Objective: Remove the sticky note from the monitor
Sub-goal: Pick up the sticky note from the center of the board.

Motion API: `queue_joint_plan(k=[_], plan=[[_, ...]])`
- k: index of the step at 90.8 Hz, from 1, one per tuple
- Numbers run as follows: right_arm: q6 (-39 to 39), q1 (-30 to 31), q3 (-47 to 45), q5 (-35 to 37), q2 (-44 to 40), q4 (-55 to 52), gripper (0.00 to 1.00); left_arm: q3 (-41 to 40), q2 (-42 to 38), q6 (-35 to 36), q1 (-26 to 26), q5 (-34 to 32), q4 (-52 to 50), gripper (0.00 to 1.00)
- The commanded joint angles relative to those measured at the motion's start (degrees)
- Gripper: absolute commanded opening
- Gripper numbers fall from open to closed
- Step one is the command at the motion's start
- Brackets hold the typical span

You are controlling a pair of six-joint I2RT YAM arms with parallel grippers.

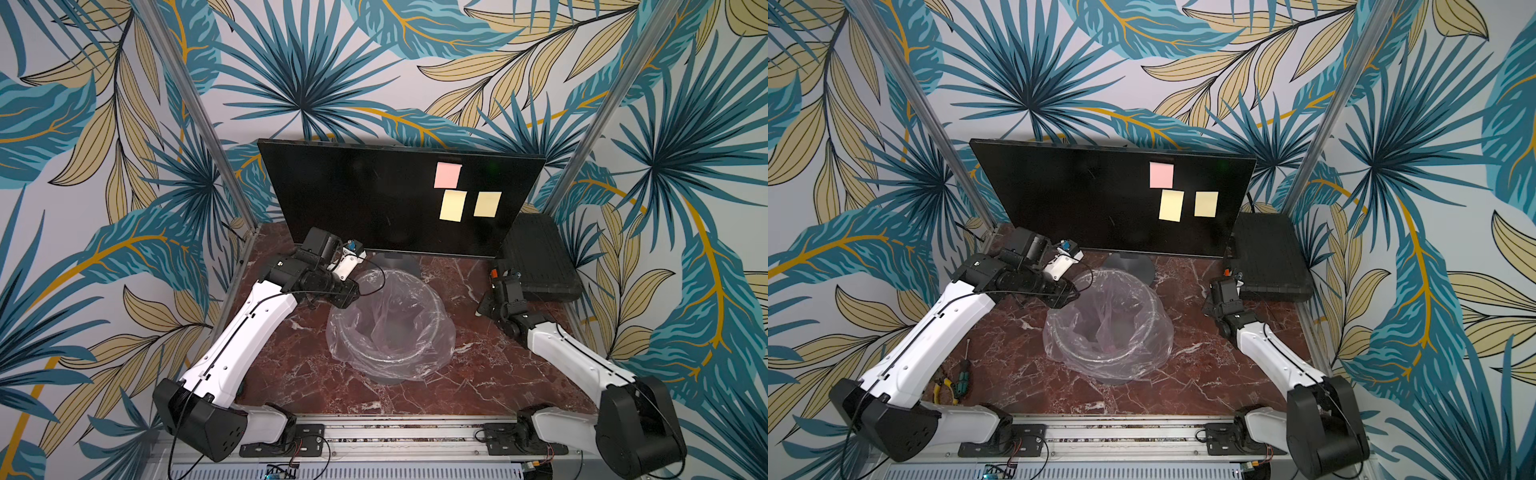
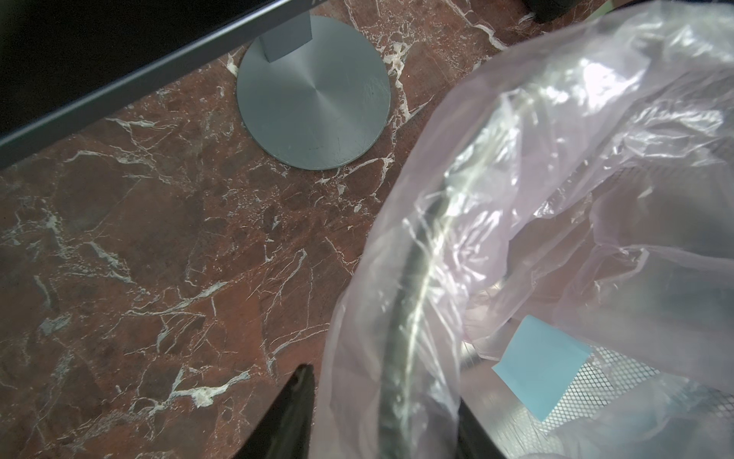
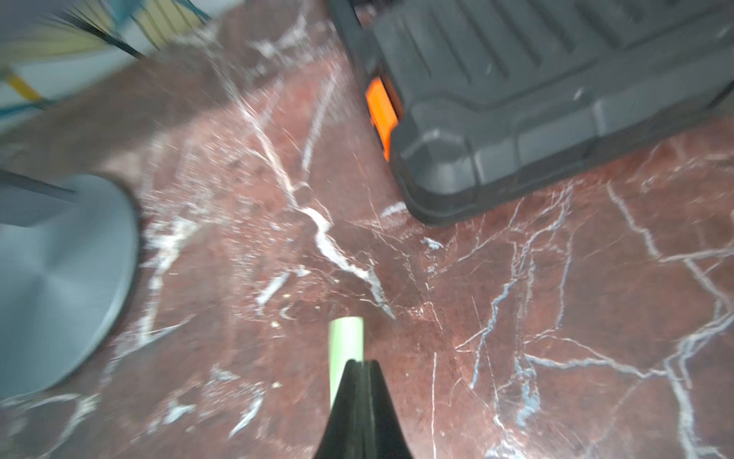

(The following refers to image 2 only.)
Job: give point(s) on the black flat monitor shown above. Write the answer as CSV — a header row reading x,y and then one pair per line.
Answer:
x,y
66,64

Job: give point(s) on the blue sticky note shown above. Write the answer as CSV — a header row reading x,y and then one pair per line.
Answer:
x,y
539,365

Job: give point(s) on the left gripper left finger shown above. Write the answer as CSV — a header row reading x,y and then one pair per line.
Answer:
x,y
285,429

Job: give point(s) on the grey round monitor stand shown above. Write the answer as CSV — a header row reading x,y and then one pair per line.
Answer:
x,y
314,93

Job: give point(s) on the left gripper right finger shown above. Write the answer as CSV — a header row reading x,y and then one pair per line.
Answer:
x,y
473,441

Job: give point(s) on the bin with clear plastic bag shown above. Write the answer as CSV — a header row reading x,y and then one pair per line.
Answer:
x,y
584,178

